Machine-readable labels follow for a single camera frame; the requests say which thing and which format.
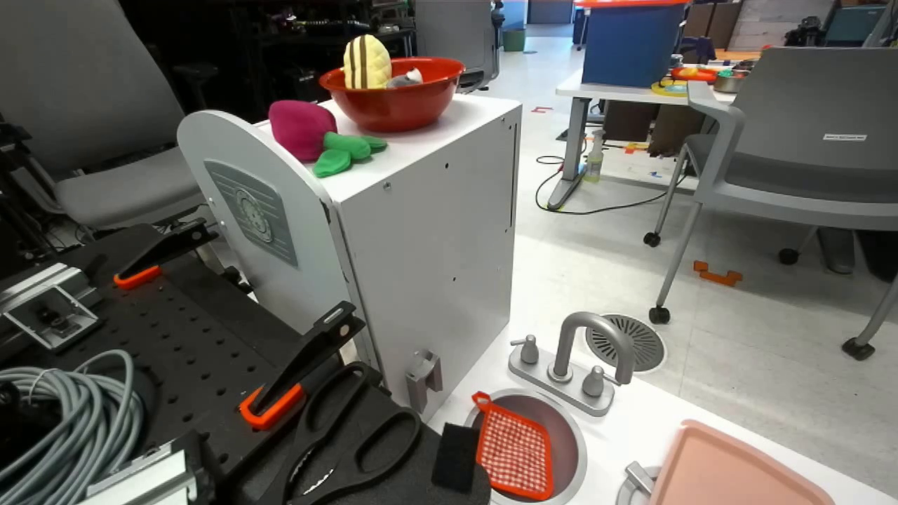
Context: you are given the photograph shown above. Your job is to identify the red plastic bowl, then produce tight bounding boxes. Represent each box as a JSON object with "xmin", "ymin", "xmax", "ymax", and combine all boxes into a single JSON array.
[{"xmin": 318, "ymin": 57, "xmax": 465, "ymax": 135}]

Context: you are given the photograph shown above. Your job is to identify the round toy sink basin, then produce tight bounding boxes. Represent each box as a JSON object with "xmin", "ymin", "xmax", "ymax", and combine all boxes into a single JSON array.
[{"xmin": 464, "ymin": 388, "xmax": 589, "ymax": 505}]

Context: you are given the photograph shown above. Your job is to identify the white toy kitchen unit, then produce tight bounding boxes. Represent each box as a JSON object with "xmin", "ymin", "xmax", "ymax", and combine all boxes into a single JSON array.
[{"xmin": 174, "ymin": 93, "xmax": 898, "ymax": 505}]

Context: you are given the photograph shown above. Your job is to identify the grey toy faucet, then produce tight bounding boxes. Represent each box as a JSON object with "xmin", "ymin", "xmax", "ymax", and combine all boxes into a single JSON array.
[{"xmin": 505, "ymin": 308, "xmax": 638, "ymax": 417}]

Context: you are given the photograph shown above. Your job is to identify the clear spray bottle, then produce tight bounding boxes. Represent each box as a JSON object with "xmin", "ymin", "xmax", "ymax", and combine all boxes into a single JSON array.
[{"xmin": 585, "ymin": 128, "xmax": 607, "ymax": 183}]

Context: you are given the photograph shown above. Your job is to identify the magenta radish plush green leaves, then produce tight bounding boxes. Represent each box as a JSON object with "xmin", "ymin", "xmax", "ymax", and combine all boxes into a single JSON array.
[{"xmin": 268, "ymin": 97, "xmax": 391, "ymax": 179}]

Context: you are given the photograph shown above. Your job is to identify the black rectangular block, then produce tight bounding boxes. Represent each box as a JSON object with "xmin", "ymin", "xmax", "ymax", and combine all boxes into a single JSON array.
[{"xmin": 430, "ymin": 421, "xmax": 482, "ymax": 496}]

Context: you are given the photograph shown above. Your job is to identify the yellow brown-striped plush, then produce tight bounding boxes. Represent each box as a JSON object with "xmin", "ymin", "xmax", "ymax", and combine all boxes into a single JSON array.
[{"xmin": 340, "ymin": 33, "xmax": 395, "ymax": 93}]

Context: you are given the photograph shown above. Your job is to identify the orange square mesh pot holder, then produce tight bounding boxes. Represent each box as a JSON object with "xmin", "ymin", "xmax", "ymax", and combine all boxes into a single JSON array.
[{"xmin": 468, "ymin": 389, "xmax": 561, "ymax": 503}]

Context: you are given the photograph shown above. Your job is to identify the black scissors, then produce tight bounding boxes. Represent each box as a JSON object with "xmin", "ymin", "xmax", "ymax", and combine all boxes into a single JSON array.
[{"xmin": 277, "ymin": 363, "xmax": 425, "ymax": 505}]

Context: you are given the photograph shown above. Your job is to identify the white office desk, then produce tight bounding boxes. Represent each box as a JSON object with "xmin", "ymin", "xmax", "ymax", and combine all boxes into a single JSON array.
[{"xmin": 545, "ymin": 71, "xmax": 742, "ymax": 212}]

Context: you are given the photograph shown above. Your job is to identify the blue bin with orange lid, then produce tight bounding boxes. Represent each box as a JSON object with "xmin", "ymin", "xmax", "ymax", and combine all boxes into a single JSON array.
[{"xmin": 573, "ymin": 0, "xmax": 690, "ymax": 89}]

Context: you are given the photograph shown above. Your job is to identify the pink plastic tray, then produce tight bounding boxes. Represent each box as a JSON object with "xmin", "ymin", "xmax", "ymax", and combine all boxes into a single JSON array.
[{"xmin": 645, "ymin": 417, "xmax": 836, "ymax": 505}]

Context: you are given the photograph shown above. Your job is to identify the grey office chair with casters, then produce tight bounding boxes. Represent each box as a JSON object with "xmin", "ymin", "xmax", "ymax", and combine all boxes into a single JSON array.
[{"xmin": 642, "ymin": 44, "xmax": 898, "ymax": 363}]

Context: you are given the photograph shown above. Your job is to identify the silver aluminium extrusion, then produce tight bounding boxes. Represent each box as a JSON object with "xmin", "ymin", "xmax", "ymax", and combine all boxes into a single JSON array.
[{"xmin": 80, "ymin": 437, "xmax": 204, "ymax": 505}]

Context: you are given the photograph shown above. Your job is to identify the large grey padded chair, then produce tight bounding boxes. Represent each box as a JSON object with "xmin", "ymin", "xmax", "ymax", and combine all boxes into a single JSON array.
[{"xmin": 0, "ymin": 0, "xmax": 204, "ymax": 232}]

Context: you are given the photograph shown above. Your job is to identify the black and white mounting box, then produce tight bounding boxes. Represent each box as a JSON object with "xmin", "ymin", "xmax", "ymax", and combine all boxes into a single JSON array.
[{"xmin": 0, "ymin": 260, "xmax": 101, "ymax": 354}]

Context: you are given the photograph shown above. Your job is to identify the black floor cable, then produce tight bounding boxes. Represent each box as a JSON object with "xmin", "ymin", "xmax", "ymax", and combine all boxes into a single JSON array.
[{"xmin": 534, "ymin": 151, "xmax": 676, "ymax": 218}]

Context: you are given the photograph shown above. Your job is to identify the black clamp with orange handle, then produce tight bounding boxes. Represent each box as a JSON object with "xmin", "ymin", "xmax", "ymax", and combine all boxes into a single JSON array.
[
  {"xmin": 113, "ymin": 218, "xmax": 218, "ymax": 291},
  {"xmin": 237, "ymin": 299, "xmax": 367, "ymax": 433}
]

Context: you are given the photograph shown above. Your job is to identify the grey cable bundle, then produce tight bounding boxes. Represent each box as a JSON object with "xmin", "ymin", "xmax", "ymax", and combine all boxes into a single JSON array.
[{"xmin": 0, "ymin": 349, "xmax": 147, "ymax": 505}]

